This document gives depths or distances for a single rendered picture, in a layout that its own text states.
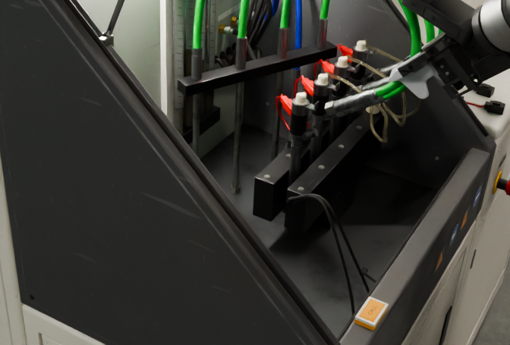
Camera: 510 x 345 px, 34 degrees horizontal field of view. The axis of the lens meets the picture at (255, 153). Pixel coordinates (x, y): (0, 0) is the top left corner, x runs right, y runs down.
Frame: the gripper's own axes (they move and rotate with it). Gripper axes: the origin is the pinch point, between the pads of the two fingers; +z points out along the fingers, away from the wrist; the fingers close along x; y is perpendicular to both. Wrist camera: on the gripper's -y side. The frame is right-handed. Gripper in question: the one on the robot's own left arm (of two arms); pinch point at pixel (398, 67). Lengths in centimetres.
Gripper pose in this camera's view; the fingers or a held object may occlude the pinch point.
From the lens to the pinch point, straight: 124.3
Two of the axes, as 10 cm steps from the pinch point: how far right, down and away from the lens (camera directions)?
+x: 6.7, -5.5, 5.0
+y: 6.0, 8.0, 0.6
